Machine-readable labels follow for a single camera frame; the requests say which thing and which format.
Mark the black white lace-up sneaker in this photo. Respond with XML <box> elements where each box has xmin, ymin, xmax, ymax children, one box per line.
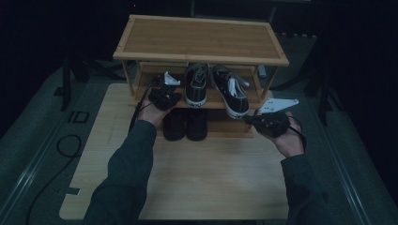
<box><xmin>211</xmin><ymin>64</ymin><xmax>252</xmax><ymax>121</ymax></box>
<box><xmin>184</xmin><ymin>62</ymin><xmax>210</xmax><ymax>109</ymax></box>

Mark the wooden shoe rack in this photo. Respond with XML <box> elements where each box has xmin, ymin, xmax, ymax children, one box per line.
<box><xmin>112</xmin><ymin>13</ymin><xmax>290</xmax><ymax>139</ymax></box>

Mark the black shoe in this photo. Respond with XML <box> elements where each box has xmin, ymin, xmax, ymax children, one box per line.
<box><xmin>161</xmin><ymin>108</ymin><xmax>187</xmax><ymax>142</ymax></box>
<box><xmin>185</xmin><ymin>108</ymin><xmax>208</xmax><ymax>143</ymax></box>

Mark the person's left hand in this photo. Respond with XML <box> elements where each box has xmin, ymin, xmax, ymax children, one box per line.
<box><xmin>136</xmin><ymin>98</ymin><xmax>173</xmax><ymax>129</ymax></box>

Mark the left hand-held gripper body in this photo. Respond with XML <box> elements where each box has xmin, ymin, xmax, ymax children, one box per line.
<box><xmin>148</xmin><ymin>70</ymin><xmax>181</xmax><ymax>111</ymax></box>

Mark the person's right hand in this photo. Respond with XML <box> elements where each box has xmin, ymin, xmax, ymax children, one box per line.
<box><xmin>271</xmin><ymin>114</ymin><xmax>306</xmax><ymax>158</ymax></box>

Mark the dark metal stand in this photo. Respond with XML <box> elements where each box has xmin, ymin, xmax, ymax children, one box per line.
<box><xmin>271</xmin><ymin>67</ymin><xmax>345</xmax><ymax>127</ymax></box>
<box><xmin>59</xmin><ymin>51</ymin><xmax>126</xmax><ymax>113</ymax></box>

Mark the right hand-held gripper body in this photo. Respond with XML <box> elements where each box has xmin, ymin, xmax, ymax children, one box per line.
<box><xmin>254</xmin><ymin>97</ymin><xmax>300</xmax><ymax>139</ymax></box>

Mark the black floor cable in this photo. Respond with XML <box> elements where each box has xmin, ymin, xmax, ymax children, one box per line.
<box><xmin>25</xmin><ymin>134</ymin><xmax>83</xmax><ymax>225</ymax></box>

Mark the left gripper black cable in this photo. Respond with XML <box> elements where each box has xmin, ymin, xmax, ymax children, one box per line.
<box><xmin>129</xmin><ymin>78</ymin><xmax>158</xmax><ymax>133</ymax></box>

